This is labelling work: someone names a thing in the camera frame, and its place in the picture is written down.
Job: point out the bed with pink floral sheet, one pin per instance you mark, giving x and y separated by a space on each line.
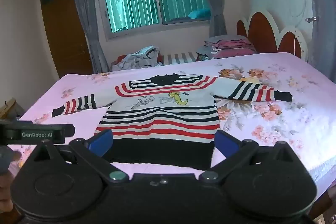
275 119

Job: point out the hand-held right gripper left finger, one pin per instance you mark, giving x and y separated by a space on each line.
101 142

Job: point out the striped knit sweater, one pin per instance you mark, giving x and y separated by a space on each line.
157 119

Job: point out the stack of folded pink clothes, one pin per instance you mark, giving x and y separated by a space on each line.
231 47

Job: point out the wooden cabinet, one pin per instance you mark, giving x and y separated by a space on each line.
9 108

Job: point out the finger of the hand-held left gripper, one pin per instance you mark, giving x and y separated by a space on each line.
68 130

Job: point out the scalloped white and brown headboard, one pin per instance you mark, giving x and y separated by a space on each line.
262 29

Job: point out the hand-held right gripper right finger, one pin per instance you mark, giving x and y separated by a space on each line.
227 144

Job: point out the teal cloth on windowsill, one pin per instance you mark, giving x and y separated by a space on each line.
199 13

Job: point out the brown wooden door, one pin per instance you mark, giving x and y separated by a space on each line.
65 35

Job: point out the grey curtain beside door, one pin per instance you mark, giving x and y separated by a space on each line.
86 16

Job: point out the pile of crumpled grey clothes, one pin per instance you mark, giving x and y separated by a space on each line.
139 58

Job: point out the grey striped cushion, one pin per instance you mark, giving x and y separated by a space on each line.
179 57

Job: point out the metal wall hook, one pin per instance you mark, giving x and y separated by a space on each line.
311 19

